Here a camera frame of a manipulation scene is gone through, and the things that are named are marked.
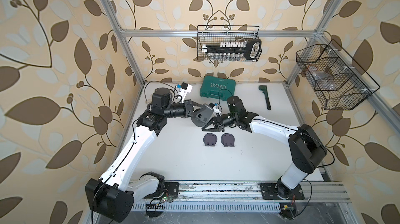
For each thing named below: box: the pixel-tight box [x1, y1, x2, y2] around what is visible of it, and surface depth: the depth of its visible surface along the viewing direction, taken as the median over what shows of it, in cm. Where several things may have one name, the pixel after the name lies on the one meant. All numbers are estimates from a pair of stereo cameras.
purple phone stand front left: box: [203, 132, 218, 147], surface depth 92 cm
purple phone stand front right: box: [220, 133, 235, 147], surface depth 93 cm
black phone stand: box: [191, 104, 215, 127], surface depth 67 cm
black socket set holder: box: [201, 39, 262, 60], surface depth 86 cm
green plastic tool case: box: [199, 75, 236, 101], surface depth 114 cm
